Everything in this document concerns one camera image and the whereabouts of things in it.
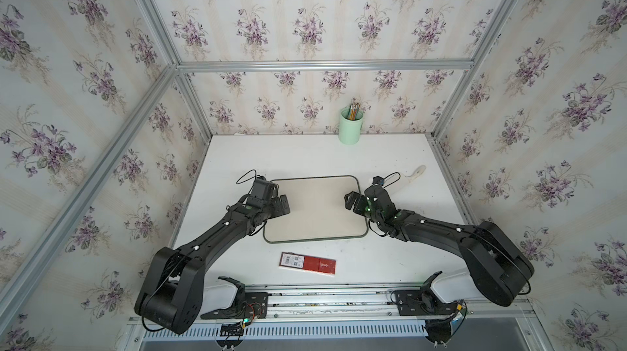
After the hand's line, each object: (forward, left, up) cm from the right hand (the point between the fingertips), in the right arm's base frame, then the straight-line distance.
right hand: (354, 201), depth 90 cm
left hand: (-3, +27, 0) cm, 28 cm away
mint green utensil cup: (+38, -1, 0) cm, 38 cm away
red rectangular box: (-21, +16, -5) cm, 27 cm away
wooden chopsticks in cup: (+41, -2, +9) cm, 42 cm away
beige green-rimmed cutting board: (+1, +14, -10) cm, 17 cm away
